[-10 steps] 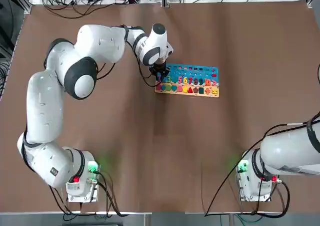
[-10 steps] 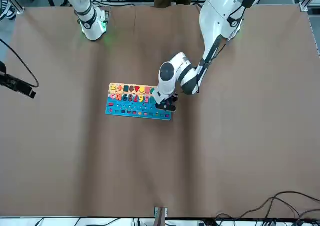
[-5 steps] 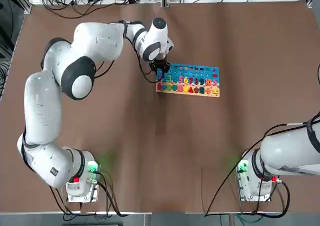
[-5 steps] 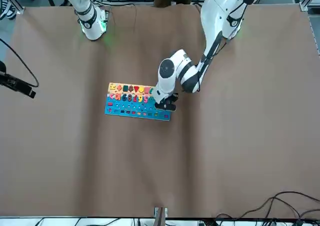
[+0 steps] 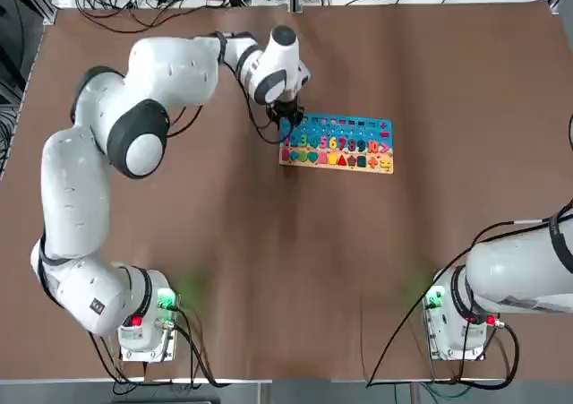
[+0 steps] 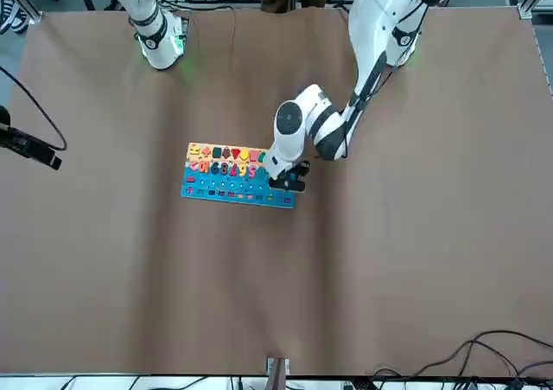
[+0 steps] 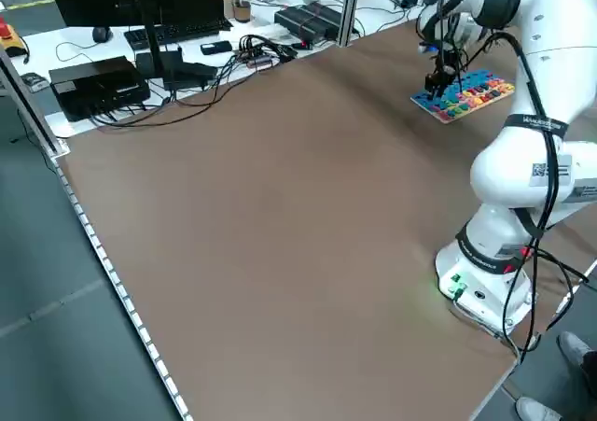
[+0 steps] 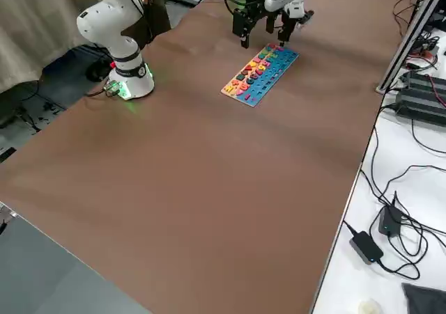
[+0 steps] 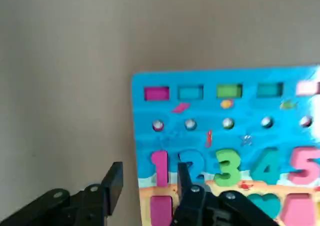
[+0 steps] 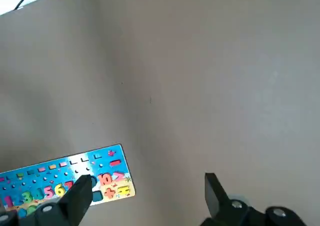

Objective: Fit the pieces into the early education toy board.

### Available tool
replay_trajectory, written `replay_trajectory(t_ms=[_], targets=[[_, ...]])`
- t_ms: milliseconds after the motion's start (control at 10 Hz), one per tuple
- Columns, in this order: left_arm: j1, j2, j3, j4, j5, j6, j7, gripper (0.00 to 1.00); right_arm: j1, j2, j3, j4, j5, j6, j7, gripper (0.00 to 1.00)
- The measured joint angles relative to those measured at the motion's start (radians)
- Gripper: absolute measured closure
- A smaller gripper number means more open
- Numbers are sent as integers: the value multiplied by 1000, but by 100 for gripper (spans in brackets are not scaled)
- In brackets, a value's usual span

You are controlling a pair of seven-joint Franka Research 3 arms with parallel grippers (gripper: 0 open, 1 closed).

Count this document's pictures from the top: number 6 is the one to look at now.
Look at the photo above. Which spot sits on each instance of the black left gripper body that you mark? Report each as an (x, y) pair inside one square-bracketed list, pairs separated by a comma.
[(288, 183)]

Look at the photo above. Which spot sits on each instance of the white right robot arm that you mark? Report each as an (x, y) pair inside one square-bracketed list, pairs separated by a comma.
[(155, 40)]

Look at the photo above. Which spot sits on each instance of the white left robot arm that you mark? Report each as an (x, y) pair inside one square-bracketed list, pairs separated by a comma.
[(371, 18)]

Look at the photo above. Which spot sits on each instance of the blue toy puzzle board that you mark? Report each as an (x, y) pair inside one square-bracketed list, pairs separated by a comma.
[(224, 191)]

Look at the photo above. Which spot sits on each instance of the small circuit board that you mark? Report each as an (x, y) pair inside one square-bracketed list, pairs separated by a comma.
[(185, 26)]

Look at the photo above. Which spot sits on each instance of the pink shape piece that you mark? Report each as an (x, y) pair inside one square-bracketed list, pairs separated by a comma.
[(254, 155)]

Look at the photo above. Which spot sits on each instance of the yellow number six piece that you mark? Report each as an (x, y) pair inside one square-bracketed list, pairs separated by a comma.
[(243, 170)]

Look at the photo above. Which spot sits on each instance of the yellow shape piece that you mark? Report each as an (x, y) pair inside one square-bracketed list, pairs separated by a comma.
[(245, 153)]

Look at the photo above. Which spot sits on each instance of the red number seven piece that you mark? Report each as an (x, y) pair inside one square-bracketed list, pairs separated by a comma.
[(233, 169)]

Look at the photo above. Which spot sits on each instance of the red triangle piece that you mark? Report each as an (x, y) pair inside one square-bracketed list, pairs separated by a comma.
[(236, 152)]

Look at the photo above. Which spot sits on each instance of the dark number eight piece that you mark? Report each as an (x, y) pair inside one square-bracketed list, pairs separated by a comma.
[(223, 168)]

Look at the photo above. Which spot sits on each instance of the dark red pentagon piece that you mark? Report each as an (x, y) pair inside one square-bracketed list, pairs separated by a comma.
[(226, 152)]

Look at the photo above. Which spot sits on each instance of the teal number nine piece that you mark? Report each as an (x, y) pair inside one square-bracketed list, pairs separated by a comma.
[(214, 167)]

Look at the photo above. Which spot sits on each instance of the dark teal square piece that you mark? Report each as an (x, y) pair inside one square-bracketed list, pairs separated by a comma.
[(216, 151)]

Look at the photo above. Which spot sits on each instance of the red plus sign piece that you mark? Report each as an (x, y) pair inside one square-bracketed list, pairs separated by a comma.
[(206, 151)]

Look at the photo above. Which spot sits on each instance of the pink angle sign piece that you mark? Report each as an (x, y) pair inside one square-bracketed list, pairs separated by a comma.
[(193, 165)]

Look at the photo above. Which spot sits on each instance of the yellow sign piece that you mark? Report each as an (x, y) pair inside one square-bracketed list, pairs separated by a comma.
[(194, 149)]

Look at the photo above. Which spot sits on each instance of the person's shoe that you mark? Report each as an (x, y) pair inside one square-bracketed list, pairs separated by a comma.
[(13, 16)]

